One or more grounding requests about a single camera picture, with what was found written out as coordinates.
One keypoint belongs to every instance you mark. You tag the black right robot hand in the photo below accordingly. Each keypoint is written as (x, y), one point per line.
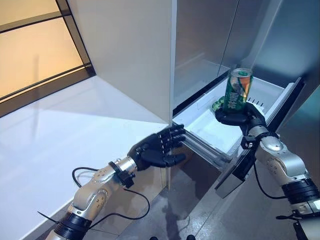
(255, 117)

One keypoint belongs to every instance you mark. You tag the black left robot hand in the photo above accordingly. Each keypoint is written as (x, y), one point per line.
(152, 152)

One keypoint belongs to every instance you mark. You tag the tall green beer can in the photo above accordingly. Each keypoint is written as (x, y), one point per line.
(236, 97)

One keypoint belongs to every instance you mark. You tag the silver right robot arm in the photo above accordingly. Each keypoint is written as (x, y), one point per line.
(282, 160)

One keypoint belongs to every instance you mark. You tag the white counter cabinet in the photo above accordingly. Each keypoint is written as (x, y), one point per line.
(62, 150)

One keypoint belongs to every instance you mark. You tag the backlit panel with black frame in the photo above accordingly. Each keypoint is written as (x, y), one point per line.
(32, 55)

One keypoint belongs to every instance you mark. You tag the small green drink can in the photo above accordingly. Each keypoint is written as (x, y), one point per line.
(218, 103)

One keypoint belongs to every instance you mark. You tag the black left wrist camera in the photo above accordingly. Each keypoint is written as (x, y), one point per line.
(126, 178)

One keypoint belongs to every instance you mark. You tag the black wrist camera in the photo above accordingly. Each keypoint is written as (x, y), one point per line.
(126, 178)
(248, 142)

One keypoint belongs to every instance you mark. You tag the white fridge drawer steel front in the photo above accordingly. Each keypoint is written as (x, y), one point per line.
(207, 130)

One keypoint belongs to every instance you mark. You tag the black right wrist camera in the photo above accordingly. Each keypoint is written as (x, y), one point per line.
(248, 142)

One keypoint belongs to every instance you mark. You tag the stainless steel fridge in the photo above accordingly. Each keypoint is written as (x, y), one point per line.
(200, 45)

